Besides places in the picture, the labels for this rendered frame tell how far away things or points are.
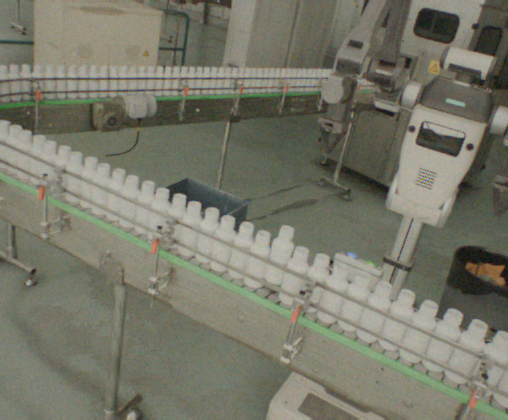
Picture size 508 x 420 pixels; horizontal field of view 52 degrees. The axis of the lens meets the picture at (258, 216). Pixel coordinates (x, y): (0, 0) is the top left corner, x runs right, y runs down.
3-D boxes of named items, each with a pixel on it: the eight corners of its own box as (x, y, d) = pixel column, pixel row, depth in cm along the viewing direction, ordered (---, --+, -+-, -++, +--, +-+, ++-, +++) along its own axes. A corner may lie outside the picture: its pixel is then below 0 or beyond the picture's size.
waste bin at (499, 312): (408, 362, 288) (447, 267, 261) (424, 324, 326) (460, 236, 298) (491, 402, 272) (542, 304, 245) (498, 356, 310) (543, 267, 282)
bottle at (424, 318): (397, 360, 130) (419, 307, 123) (397, 345, 135) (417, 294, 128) (421, 367, 129) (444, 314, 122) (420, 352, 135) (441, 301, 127)
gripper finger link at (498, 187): (512, 214, 126) (528, 179, 122) (510, 223, 120) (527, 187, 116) (484, 205, 129) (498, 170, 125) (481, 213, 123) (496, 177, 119)
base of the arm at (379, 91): (396, 103, 175) (409, 71, 176) (394, 94, 168) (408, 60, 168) (371, 96, 178) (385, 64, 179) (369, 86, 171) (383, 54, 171)
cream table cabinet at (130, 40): (123, 104, 625) (131, 0, 574) (152, 120, 588) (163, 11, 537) (32, 107, 550) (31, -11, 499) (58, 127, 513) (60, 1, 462)
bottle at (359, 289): (362, 329, 139) (380, 279, 131) (346, 334, 135) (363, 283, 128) (348, 316, 143) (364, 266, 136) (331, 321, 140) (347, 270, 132)
